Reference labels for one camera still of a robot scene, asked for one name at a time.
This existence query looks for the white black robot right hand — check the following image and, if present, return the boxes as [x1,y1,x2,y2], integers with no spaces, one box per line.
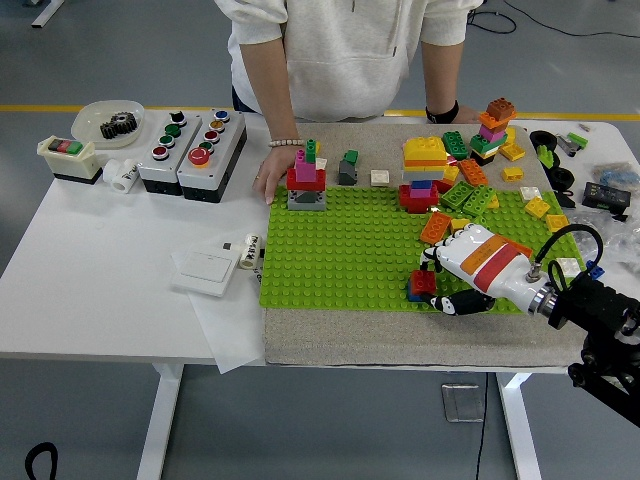
[418,223,551,317]

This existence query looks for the person's right hand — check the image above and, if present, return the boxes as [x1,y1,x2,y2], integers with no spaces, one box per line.
[252,143,304,205]

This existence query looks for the orange long brick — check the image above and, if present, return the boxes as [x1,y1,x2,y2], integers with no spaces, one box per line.
[458,158,490,189]
[419,211,451,245]
[502,237,534,259]

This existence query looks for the red square brick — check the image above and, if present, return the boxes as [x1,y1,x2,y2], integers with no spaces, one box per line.
[409,269,438,294]

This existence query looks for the green studded baseplate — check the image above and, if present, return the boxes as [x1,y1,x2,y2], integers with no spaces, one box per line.
[259,185,596,314]

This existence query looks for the black toy tyre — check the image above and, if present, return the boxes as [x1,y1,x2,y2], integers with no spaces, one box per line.
[528,129,559,151]
[548,167,576,191]

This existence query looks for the black wristwatch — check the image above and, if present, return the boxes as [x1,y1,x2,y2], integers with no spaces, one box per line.
[425,99,460,125]

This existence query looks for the brick tower with magenta middle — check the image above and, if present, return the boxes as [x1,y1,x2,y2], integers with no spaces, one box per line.
[286,138,327,211]

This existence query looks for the brick tower with brown top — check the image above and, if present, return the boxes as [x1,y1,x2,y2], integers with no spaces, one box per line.
[469,98,519,167]

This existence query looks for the dark green long brick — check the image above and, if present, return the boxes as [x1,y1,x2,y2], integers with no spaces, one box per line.
[442,130,472,161]

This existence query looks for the brick tower with yellow top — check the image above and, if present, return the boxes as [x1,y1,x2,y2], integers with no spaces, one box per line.
[398,135,449,215]

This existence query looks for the grey emergency-stop control box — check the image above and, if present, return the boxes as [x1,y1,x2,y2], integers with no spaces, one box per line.
[177,108,249,205]

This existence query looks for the grey slope brick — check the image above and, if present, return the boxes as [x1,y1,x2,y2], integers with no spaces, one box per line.
[337,160,360,187]

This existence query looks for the small white pipe fitting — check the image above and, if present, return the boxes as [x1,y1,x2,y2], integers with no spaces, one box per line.
[222,232,266,271]

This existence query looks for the grey four-button control box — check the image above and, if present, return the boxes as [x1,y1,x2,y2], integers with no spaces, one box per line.
[137,110,204,197]

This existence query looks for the person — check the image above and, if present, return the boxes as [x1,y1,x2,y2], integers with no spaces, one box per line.
[213,0,485,123]

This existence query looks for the clear plastic bags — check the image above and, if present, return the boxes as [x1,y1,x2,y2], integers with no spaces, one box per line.
[567,199,640,269]

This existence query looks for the black digital meter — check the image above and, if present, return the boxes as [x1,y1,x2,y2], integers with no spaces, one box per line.
[580,181,632,211]

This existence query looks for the metal floor socket plate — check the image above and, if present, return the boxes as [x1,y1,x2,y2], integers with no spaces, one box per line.
[440,383,486,424]

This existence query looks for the white pipe tee fitting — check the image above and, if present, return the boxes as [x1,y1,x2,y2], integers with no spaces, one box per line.
[102,158,141,194]

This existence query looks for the grey-brown mat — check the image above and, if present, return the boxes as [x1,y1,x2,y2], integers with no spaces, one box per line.
[263,122,621,370]

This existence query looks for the plastic bag with blue parts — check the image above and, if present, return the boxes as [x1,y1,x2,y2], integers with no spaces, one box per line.
[589,162,640,189]

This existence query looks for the black metal gear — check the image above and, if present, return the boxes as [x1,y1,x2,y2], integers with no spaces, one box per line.
[99,112,139,140]

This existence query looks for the translucent paper sheet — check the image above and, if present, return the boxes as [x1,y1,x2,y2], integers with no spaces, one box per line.
[169,244,266,375]

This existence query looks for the white table leg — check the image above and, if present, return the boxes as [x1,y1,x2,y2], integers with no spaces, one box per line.
[494,372,544,480]
[135,363,185,480]

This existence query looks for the white plastic bowl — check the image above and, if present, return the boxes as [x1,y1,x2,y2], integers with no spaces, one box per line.
[70,99,146,150]

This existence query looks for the black looped floor cable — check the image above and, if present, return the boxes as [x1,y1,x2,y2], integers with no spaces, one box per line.
[467,8,517,35]

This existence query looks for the white wall switch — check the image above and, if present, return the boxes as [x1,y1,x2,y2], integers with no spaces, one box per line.
[170,248,241,298]

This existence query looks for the thin black floor cable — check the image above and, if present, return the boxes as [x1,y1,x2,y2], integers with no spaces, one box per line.
[474,372,490,480]

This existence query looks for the long black floor cable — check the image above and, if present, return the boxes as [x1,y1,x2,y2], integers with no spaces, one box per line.
[502,0,640,39]

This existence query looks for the beige red-green switch box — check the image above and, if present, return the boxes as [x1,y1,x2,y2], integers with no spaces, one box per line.
[37,135,104,186]

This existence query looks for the grey metal frame foot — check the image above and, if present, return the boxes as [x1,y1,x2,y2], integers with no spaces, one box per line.
[30,0,66,29]

